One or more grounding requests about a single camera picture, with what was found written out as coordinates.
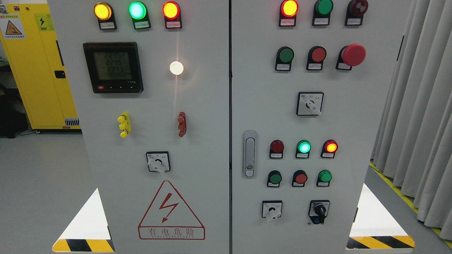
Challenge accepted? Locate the green push button lower left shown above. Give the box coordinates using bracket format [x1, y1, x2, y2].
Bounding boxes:
[267, 170, 281, 188]

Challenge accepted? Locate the red push button lower middle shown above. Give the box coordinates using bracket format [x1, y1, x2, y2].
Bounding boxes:
[292, 169, 308, 187]

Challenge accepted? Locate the green push button upper row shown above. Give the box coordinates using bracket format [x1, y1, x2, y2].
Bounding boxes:
[275, 46, 295, 71]

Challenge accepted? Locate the green push button lower right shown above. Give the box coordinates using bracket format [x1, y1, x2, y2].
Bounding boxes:
[316, 169, 332, 187]

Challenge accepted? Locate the red push button upper row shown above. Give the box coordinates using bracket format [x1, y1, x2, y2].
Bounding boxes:
[306, 46, 327, 71]

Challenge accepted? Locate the red mushroom emergency stop button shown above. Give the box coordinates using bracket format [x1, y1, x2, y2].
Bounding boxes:
[335, 43, 367, 71]

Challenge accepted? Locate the red terminal connector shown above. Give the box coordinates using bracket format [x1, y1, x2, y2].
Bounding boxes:
[177, 111, 187, 137]

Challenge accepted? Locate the dark red indicator lamp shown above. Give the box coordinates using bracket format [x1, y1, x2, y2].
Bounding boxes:
[269, 140, 284, 159]

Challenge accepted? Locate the white lit indicator lamp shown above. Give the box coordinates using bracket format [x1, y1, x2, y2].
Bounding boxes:
[169, 61, 184, 75]

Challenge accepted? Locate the lit green indicator lamp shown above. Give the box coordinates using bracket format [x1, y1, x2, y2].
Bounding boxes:
[295, 140, 311, 159]

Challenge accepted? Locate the grey left cabinet door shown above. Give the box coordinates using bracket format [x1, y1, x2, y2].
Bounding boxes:
[48, 0, 230, 254]

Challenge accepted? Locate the grey cabinet door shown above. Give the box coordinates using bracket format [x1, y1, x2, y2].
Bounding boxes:
[231, 0, 413, 254]
[48, 0, 230, 254]

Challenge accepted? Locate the grey right cabinet door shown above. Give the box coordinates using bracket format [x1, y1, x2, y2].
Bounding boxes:
[231, 0, 413, 254]

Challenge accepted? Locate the yellow terminal connector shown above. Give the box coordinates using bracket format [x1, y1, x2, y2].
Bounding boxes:
[117, 111, 131, 138]

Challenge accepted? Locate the lit red indicator lamp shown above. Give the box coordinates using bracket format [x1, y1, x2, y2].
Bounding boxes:
[321, 139, 338, 158]

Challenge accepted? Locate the red electric danger warning sticker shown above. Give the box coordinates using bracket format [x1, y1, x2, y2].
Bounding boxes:
[138, 180, 206, 240]

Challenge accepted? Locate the black digital power meter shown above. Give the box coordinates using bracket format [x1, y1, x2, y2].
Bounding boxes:
[83, 42, 144, 93]

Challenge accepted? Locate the red indicator lamp top left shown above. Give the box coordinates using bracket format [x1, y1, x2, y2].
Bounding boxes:
[162, 1, 182, 29]

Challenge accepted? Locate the red indicator lamp top right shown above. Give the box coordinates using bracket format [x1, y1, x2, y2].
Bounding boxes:
[278, 0, 299, 27]

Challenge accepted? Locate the green indicator lamp top left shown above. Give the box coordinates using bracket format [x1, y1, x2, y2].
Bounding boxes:
[129, 1, 151, 30]

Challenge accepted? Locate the green indicator lamp top right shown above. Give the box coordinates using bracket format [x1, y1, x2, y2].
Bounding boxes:
[312, 0, 334, 26]

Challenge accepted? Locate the yellow indicator lamp top left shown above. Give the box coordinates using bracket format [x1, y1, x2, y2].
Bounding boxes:
[94, 2, 117, 30]

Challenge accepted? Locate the dark red buzzer top right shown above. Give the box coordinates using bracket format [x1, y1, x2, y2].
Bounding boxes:
[344, 0, 369, 26]

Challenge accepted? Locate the left white hazard striped base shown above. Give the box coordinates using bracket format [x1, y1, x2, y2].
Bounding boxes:
[52, 189, 115, 253]

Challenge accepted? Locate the white hazard striped base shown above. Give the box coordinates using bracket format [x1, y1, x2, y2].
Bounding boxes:
[52, 189, 115, 253]
[345, 185, 415, 254]

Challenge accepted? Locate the right white hazard striped base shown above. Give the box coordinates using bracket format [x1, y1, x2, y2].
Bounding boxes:
[345, 185, 415, 254]

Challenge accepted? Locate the grey curtain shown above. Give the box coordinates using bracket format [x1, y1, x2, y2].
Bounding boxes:
[372, 0, 452, 240]

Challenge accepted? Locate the yellow safety storage cabinet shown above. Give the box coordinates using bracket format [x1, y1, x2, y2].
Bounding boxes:
[0, 4, 81, 130]

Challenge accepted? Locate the silver door lock handle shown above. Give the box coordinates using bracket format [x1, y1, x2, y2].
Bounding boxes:
[243, 131, 258, 177]

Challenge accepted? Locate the left door rotary selector switch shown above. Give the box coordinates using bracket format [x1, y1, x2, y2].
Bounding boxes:
[146, 151, 171, 173]

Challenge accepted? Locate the upper right rotary selector switch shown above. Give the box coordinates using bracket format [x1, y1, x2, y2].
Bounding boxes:
[296, 92, 324, 116]

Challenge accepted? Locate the lower white rotary selector switch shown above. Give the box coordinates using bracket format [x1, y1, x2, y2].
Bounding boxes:
[261, 200, 283, 221]

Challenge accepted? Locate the black key selector switch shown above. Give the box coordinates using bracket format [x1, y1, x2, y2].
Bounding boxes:
[308, 200, 330, 224]

